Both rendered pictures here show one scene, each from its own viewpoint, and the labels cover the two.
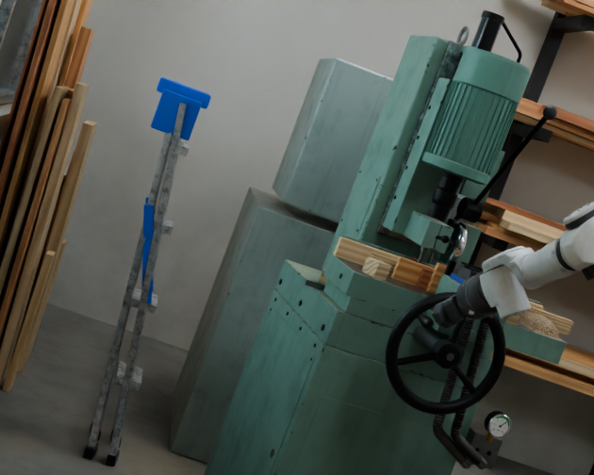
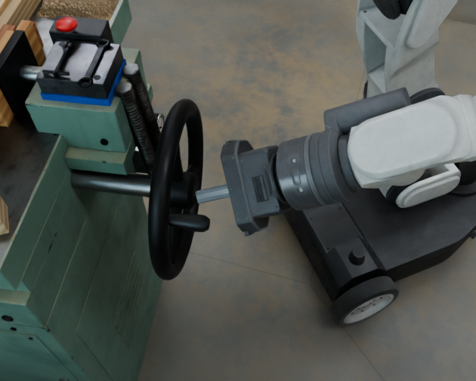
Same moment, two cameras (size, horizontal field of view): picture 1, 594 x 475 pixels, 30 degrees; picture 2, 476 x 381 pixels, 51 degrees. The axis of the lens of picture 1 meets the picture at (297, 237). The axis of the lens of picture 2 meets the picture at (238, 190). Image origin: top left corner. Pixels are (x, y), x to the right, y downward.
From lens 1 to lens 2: 227 cm
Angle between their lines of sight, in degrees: 71
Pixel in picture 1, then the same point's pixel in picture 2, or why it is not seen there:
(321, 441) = (97, 331)
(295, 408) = (60, 360)
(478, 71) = not seen: outside the picture
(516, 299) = not seen: hidden behind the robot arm
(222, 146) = not seen: outside the picture
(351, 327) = (44, 284)
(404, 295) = (44, 188)
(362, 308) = (35, 262)
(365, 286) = (18, 253)
